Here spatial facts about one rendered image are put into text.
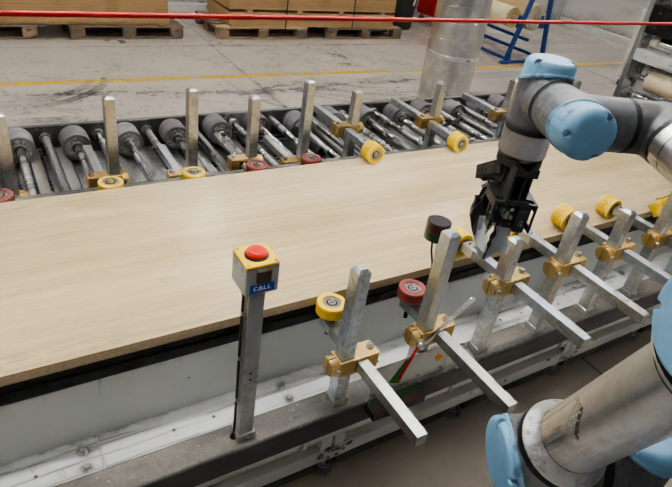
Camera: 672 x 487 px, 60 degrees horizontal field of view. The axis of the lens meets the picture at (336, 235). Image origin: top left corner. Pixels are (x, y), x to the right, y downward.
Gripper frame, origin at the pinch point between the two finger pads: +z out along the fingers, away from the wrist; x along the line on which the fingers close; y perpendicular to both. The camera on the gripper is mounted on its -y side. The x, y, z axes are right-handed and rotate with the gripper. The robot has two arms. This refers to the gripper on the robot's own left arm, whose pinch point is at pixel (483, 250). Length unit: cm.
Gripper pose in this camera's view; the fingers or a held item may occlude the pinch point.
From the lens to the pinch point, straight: 107.8
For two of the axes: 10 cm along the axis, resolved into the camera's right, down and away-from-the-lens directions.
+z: -1.4, 8.4, 5.3
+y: 0.0, 5.3, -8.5
